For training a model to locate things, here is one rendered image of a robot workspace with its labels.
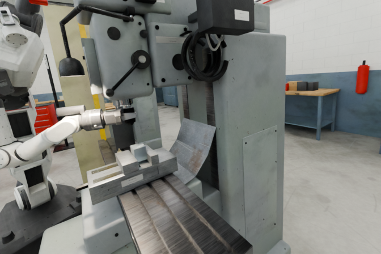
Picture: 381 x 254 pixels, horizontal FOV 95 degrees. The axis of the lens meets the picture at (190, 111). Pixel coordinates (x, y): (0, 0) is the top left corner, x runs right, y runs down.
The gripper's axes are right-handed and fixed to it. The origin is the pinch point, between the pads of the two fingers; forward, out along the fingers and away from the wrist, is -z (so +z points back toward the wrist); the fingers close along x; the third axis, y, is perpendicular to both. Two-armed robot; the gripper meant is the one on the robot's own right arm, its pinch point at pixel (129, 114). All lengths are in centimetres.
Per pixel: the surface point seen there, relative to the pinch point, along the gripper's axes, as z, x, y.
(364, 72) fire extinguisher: -387, 121, 6
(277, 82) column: -81, -2, -7
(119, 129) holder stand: 8.5, 33.0, 14.4
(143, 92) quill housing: -7.0, -8.3, -10.0
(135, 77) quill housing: -5.0, -9.0, -16.0
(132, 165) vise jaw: 1.0, -14.7, 17.3
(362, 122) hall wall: -401, 123, 98
